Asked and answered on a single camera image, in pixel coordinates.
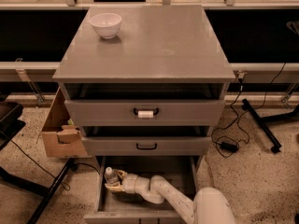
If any thin black floor cable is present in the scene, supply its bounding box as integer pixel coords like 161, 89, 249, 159
0, 130, 101, 192

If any black power adapter cable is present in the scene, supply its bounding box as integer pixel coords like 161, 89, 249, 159
210, 63, 286, 159

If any grey middle drawer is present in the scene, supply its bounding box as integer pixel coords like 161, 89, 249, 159
82, 137, 211, 156

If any black stand leg right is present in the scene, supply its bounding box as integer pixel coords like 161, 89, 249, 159
242, 99, 299, 154

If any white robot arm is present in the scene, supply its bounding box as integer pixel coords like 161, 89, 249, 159
104, 167, 236, 224

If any white ceramic bowl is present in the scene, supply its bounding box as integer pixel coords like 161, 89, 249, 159
90, 13, 122, 39

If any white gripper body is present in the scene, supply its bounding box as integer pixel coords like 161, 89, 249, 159
122, 174, 138, 194

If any black stand base left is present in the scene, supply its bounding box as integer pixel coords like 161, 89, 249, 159
0, 158, 76, 224

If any clear acrylic bracket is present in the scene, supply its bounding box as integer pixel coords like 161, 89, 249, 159
15, 58, 45, 106

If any grey bottom drawer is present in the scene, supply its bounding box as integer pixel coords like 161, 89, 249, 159
84, 156, 201, 224

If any clear plastic water bottle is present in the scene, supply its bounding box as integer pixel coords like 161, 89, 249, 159
104, 167, 120, 187

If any grey top drawer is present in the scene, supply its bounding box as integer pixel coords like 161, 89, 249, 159
64, 100, 224, 126

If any grey drawer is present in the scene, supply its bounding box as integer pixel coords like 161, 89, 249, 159
82, 137, 211, 156
64, 100, 224, 126
84, 156, 201, 224

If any grey drawer cabinet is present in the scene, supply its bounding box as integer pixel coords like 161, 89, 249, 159
51, 5, 236, 224

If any brown cardboard box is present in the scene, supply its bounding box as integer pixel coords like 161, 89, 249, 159
41, 90, 87, 158

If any black tray left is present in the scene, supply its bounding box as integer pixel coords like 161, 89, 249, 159
0, 102, 25, 150

